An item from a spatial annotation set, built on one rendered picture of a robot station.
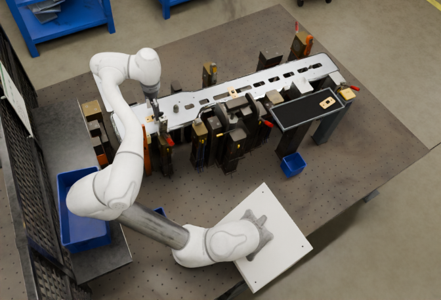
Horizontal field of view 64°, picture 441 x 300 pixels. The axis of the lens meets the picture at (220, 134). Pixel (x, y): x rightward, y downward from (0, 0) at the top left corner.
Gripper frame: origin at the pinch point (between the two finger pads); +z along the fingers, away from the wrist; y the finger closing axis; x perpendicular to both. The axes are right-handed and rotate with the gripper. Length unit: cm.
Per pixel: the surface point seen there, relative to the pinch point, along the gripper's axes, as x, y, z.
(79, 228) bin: -48, 43, 2
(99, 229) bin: -41, 47, 2
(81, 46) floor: -16, -171, 104
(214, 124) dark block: 23.3, 22.3, -6.9
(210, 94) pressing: 34.2, -3.8, 4.9
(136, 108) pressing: -6.1, -9.0, 4.9
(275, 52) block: 84, -16, 2
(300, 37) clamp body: 103, -20, -1
